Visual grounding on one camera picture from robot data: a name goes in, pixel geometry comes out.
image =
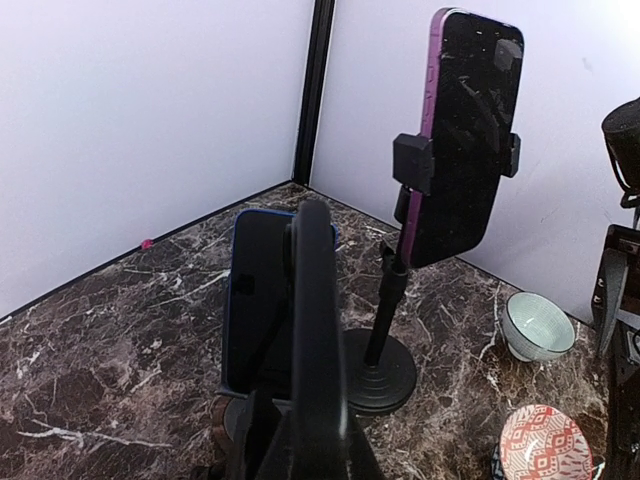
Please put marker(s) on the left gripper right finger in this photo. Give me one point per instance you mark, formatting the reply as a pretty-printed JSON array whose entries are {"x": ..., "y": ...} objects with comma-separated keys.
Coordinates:
[{"x": 363, "y": 464}]

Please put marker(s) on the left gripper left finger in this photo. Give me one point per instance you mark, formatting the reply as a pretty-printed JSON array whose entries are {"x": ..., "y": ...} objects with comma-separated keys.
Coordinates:
[{"x": 251, "y": 457}]

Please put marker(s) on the black phone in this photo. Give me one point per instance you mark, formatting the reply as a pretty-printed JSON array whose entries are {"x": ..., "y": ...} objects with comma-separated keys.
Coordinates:
[{"x": 319, "y": 412}]

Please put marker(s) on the pole phone stand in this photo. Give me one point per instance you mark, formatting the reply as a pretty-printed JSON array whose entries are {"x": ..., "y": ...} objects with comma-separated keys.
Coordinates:
[{"x": 395, "y": 300}]

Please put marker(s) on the purple phone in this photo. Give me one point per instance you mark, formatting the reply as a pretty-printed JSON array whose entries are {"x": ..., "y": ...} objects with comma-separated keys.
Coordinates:
[{"x": 472, "y": 82}]

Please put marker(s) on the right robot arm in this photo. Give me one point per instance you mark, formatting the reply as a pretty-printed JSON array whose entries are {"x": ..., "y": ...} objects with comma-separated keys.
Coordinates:
[{"x": 615, "y": 301}]

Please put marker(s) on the pink patterned plate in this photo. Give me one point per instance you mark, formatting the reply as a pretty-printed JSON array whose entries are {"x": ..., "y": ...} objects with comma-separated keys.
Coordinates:
[{"x": 540, "y": 442}]

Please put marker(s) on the pale green bowl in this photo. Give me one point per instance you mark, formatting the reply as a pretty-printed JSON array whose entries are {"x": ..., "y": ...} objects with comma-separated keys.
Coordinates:
[{"x": 535, "y": 329}]

